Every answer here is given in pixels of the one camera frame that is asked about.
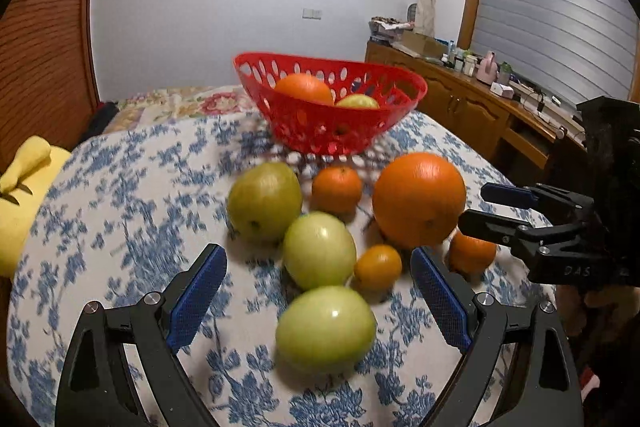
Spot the red perforated plastic basket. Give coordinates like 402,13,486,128
233,52,429,156

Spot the pink container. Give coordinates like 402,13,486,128
476,52,501,84

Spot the orange mandarin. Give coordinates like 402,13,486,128
447,229,498,275
311,165,364,214

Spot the wooden slatted wardrobe door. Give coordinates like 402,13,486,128
0,0,108,168

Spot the pink floral quilt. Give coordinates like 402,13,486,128
102,86,261,135

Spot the large orange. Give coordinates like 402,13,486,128
372,152,467,249
274,73,335,106

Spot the small yellowish mandarin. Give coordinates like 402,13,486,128
354,244,403,292

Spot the grey window blind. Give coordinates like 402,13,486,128
470,0,640,108

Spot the group of small bottles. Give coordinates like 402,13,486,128
440,42,481,75

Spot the stack of papers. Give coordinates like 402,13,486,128
369,16,416,44

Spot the person's right hand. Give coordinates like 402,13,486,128
555,284,621,343

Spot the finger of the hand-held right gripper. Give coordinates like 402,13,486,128
457,208,591,260
481,182,598,225

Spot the blue floral cloth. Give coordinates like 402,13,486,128
7,109,558,427

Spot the wooden desk with clutter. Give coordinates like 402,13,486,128
365,41,586,172

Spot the dark bag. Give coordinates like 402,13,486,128
87,102,121,142

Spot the green apple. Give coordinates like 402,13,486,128
275,286,377,375
335,93,380,110
283,212,357,292

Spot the yellow-green pear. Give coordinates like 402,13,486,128
227,162,303,243

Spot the yellow plush toy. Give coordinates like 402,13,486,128
0,136,73,279

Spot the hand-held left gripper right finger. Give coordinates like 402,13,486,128
410,246,585,427

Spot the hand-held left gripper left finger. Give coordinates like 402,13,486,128
56,243,228,427

